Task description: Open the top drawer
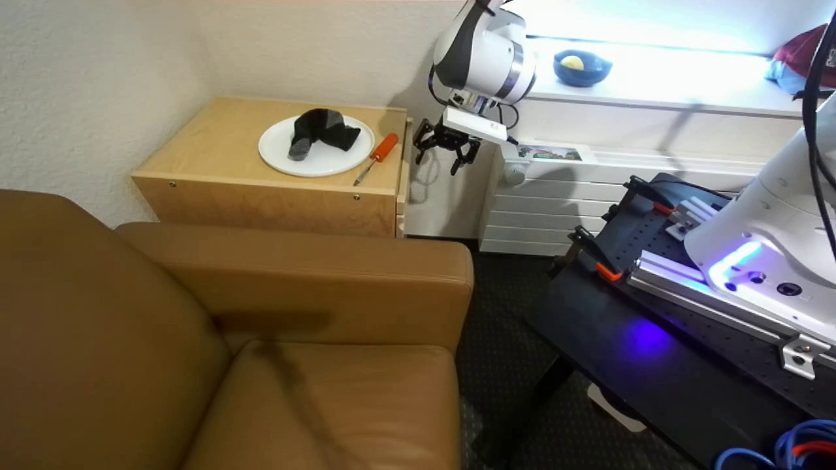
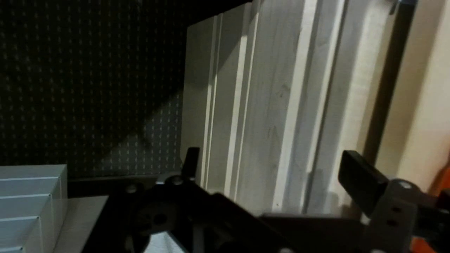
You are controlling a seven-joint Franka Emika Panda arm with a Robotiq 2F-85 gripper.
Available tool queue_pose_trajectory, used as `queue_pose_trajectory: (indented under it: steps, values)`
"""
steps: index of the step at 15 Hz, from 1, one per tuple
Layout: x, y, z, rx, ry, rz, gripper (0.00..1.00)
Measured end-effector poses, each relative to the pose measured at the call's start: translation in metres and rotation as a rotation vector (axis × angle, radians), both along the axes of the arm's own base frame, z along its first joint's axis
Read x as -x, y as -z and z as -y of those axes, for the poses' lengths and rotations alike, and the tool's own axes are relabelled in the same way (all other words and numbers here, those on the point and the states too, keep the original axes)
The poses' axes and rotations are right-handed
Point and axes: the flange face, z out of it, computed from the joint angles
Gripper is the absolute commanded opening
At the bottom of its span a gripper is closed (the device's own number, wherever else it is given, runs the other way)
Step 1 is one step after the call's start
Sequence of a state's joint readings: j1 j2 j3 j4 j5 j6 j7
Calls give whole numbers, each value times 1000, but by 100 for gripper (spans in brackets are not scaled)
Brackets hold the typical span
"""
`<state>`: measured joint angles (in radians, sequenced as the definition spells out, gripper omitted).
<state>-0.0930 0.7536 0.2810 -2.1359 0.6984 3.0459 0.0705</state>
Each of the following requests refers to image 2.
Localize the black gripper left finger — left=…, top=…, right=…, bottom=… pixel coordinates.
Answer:
left=180, top=146, right=201, bottom=183

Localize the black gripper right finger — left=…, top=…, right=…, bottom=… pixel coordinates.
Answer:
left=336, top=149, right=391, bottom=220

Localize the light wooden nightstand with drawers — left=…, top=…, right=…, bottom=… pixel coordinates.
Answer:
left=178, top=0, right=450, bottom=218

